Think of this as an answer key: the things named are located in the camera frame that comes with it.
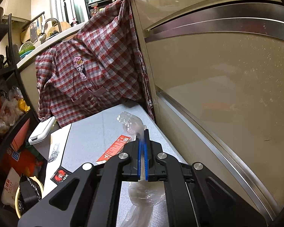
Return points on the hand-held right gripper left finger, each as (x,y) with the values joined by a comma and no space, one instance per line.
(139,165)

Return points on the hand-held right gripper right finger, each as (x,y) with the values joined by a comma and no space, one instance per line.
(146,160)

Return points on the red paper carton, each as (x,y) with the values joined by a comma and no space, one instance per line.
(113,147)

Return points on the clear plastic wrapper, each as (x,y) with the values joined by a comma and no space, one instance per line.
(130,123)

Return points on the black bin liner bag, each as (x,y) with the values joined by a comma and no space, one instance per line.
(30,194)

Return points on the beige round trash bin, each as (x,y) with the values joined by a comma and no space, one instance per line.
(17,201)

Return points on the grey felt mat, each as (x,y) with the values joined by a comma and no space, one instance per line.
(97,123)

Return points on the white paper with crab sticker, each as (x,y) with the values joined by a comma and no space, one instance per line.
(64,134)

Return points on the red plaid shirt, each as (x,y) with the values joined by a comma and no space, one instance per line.
(101,71)

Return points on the white pedal bin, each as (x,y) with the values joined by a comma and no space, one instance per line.
(43,128)

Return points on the green bag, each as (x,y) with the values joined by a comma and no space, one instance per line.
(35,151)

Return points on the beige drawer cabinet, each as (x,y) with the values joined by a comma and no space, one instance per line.
(215,75)

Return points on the orange sack blue print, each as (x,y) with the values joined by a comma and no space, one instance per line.
(21,163)

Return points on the black shelf rack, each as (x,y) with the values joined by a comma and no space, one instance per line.
(26,120)

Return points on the orange cardboard box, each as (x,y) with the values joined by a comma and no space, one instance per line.
(21,134)

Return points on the white rice sack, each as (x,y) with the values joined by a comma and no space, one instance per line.
(10,186)

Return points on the yellow plastic bag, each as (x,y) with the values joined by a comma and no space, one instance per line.
(23,105)

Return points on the beige sink cabinet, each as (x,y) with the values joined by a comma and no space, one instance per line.
(29,87)

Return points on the clear plastic food bags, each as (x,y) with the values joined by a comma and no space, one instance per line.
(7,113)

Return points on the white kitchen countertop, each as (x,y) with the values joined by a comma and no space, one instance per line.
(49,42)

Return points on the pink soap bottle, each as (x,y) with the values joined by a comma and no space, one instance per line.
(74,23)

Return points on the round wooden cutting board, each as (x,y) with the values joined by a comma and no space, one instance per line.
(66,26)

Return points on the row of sauce bottles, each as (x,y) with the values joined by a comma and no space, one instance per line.
(95,10)

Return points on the green colander bowls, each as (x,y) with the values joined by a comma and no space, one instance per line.
(27,49)

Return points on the black spice rack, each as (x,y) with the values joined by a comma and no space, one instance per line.
(90,7)

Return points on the steel grater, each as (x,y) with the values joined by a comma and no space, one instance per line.
(33,35)

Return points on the yellow dish brush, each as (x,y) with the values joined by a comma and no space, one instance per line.
(39,29)

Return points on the steel kitchen faucet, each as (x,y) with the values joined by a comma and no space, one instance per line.
(52,19)

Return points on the dark window frame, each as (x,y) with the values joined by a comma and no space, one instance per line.
(71,0)

